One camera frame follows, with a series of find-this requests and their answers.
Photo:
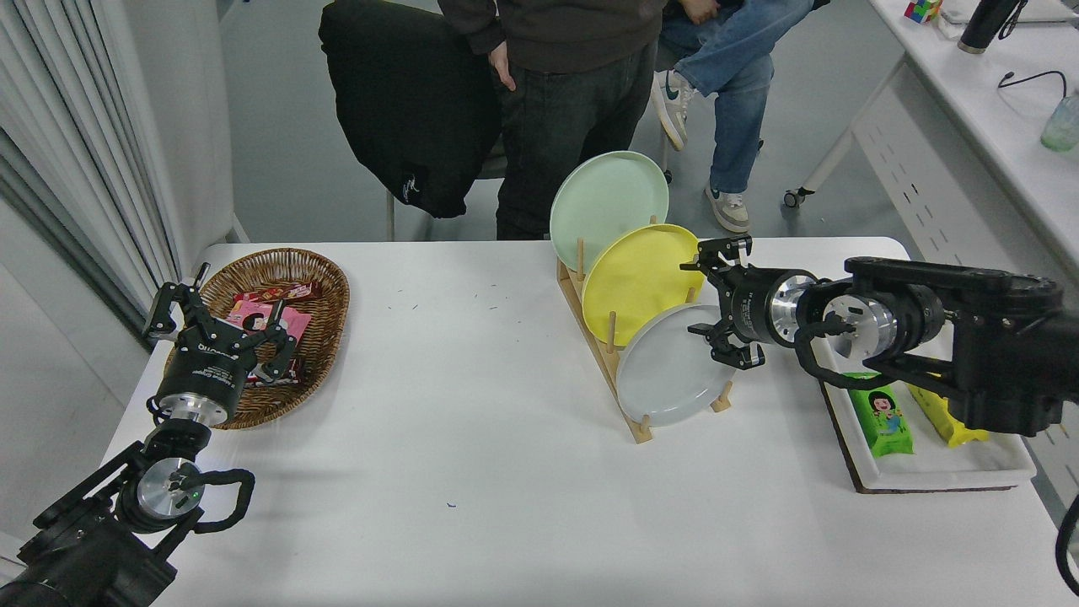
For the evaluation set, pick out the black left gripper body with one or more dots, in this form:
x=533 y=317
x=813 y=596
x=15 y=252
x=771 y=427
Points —
x=206 y=371

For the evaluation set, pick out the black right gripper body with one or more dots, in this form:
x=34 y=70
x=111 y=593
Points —
x=750 y=305

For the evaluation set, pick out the grey plate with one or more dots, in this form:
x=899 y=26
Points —
x=666 y=379

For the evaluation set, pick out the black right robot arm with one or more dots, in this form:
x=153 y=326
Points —
x=995 y=337

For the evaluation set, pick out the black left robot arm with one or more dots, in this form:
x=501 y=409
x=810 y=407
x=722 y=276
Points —
x=76 y=556

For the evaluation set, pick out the yellow plate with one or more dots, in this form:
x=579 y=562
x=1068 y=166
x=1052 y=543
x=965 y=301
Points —
x=641 y=278

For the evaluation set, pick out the wooden plate rack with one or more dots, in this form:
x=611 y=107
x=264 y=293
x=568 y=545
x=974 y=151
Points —
x=642 y=430

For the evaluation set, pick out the pale green plate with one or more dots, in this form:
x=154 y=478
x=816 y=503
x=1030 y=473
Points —
x=603 y=206

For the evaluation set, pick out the seated person's hand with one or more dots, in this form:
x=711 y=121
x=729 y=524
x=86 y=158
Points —
x=701 y=10

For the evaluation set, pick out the standing person's hand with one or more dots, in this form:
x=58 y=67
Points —
x=502 y=67

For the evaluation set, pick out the dark snack bar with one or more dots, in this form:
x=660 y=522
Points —
x=295 y=367

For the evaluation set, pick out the pink snack box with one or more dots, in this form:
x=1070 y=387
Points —
x=291 y=324

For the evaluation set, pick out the brown wicker basket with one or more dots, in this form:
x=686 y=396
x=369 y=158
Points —
x=324 y=337

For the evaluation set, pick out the red snack bar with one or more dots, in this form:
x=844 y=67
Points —
x=287 y=292

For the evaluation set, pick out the green snack packet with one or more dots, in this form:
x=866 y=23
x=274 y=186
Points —
x=881 y=421

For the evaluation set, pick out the seated person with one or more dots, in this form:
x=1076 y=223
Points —
x=742 y=84

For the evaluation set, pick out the standing person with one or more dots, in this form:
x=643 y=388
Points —
x=573 y=110

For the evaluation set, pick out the white pleated curtain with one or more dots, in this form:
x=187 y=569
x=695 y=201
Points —
x=67 y=126

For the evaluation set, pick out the yellow snack packet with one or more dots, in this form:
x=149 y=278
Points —
x=940 y=421

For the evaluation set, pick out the white rectangular tray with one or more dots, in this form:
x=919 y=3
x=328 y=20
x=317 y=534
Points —
x=927 y=468

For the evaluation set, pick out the black jacket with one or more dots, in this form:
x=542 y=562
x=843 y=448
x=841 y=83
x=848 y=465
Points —
x=413 y=110

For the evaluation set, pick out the colourful puzzle cube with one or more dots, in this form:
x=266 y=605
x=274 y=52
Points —
x=923 y=10

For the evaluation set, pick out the black bottle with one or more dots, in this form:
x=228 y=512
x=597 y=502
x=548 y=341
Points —
x=982 y=25

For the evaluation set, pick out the green translucent cup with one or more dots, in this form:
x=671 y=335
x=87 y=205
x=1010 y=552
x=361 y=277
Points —
x=1062 y=126

